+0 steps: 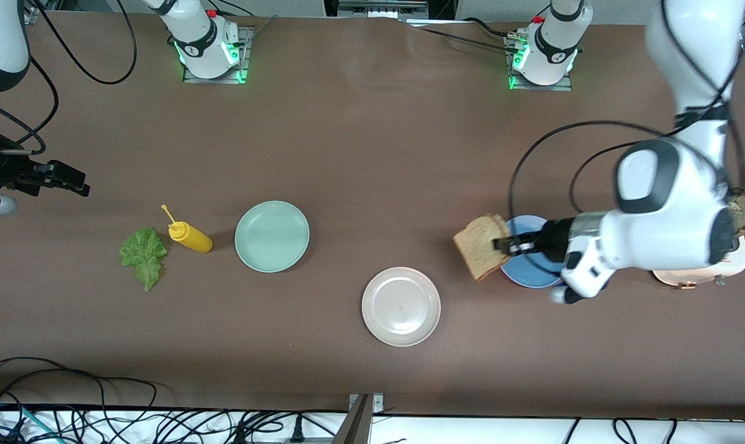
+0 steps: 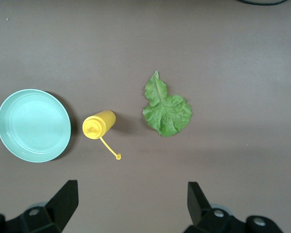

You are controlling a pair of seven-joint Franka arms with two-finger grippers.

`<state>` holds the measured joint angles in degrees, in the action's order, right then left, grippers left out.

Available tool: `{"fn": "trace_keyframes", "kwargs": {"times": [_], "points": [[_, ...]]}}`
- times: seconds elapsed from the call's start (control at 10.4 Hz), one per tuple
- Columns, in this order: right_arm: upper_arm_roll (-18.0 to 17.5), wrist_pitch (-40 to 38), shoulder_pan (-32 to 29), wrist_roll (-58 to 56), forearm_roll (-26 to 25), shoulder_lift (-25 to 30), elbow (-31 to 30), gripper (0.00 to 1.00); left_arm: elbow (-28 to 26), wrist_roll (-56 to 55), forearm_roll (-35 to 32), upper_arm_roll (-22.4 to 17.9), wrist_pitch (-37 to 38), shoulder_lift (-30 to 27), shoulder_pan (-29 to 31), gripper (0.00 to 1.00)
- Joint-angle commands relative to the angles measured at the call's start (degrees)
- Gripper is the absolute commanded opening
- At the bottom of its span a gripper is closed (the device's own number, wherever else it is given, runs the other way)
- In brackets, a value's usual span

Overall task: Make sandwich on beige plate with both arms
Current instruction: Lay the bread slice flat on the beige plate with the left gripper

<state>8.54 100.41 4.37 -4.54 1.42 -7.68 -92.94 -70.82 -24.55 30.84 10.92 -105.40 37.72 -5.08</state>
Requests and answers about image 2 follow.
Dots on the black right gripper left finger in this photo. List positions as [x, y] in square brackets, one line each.
[63, 206]

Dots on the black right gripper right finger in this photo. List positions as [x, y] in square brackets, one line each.
[198, 208]

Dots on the yellow squeeze bottle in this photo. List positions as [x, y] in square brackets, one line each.
[99, 123]

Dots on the green lettuce leaf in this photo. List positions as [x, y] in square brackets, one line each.
[167, 114]

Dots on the mint green plate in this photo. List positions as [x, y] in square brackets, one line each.
[34, 126]

